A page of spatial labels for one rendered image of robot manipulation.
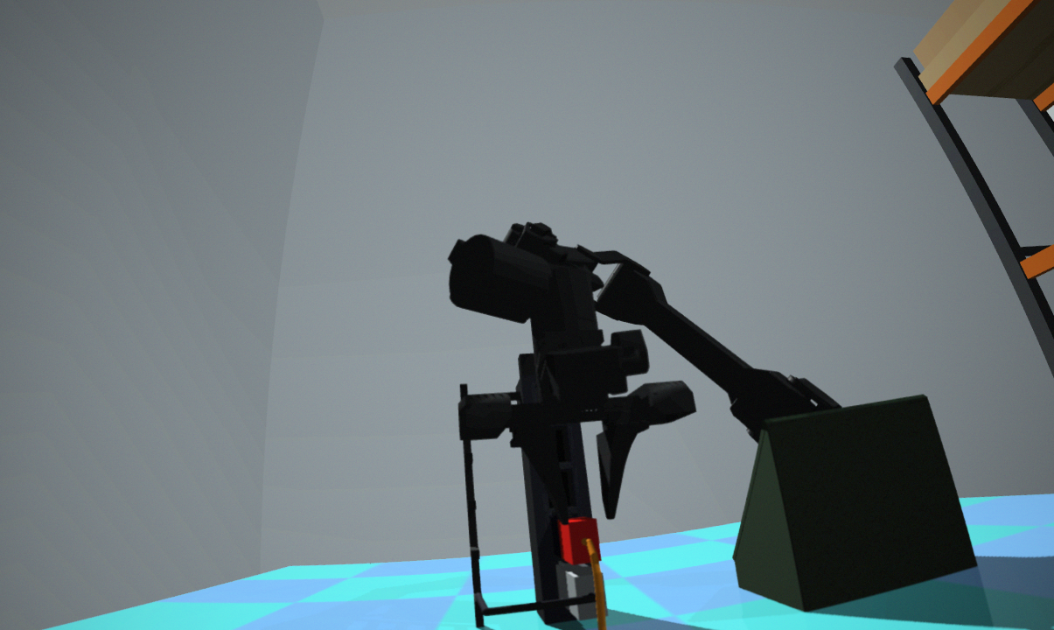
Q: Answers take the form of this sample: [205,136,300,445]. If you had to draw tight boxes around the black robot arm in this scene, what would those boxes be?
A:
[448,222,842,444]

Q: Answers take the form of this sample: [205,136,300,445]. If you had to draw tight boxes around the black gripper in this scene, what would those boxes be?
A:
[458,318,696,525]

